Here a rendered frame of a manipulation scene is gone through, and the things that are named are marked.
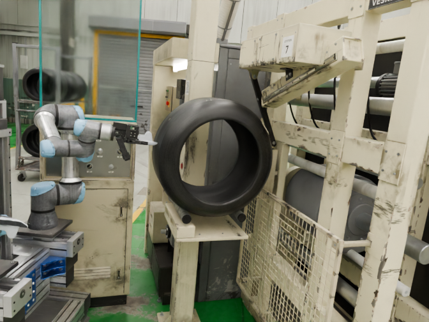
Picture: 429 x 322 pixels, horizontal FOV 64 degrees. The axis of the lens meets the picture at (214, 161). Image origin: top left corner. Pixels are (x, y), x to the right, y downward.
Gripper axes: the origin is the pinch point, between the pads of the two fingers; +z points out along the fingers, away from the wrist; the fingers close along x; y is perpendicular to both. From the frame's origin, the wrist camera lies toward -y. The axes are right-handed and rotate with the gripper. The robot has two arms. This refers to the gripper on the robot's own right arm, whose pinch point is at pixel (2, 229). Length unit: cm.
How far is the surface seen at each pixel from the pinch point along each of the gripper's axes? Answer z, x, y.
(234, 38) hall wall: -399, -885, -335
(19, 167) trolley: -373, -241, 52
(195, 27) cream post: -10, -95, -89
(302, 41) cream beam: 54, -75, -76
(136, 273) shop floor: -76, -159, 86
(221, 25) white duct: -26, -150, -109
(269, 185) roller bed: 30, -138, -11
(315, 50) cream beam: 58, -80, -74
